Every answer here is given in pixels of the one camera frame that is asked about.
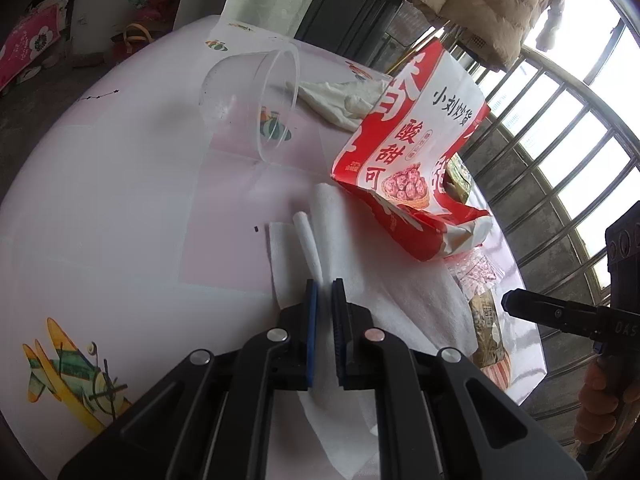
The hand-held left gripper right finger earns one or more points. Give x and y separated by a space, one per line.
339 320

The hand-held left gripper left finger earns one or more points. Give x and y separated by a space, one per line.
312 320

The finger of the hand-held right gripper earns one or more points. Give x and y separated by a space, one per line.
550 312

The white paper tissue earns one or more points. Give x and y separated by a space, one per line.
400 300

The brown snack packet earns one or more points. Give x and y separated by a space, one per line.
485 330

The clear printed plastic bag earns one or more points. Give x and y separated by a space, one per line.
475 272

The yellow snack packet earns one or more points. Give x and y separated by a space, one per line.
457 180

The red white snack bag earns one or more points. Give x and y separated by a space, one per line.
400 160

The white towel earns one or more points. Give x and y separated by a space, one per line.
335 100

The clear plastic cup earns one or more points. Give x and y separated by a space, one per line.
235 90

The person's right hand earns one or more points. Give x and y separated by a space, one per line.
597 400

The metal balcony railing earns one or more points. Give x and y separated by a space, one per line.
582 91

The dark cabinet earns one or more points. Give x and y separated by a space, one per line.
345 10

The beige down jacket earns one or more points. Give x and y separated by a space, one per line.
490 0

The red floral bag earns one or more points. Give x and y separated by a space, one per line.
30 42

